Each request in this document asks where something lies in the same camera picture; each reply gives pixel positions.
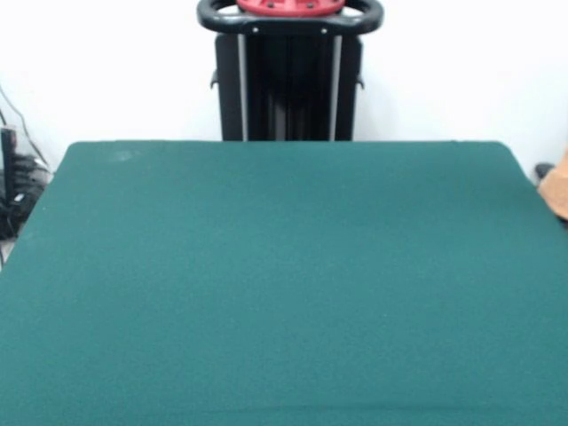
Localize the tan terry towel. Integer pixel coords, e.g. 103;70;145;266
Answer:
537;148;568;221

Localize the dark green table cloth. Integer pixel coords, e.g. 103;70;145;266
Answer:
0;139;568;426

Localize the black robot pedestal with handle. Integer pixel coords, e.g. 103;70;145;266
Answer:
197;0;385;142

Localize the black equipment pile with cables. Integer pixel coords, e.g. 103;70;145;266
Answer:
0;153;52;243

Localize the thin grey cable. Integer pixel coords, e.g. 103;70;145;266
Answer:
0;83;51;172

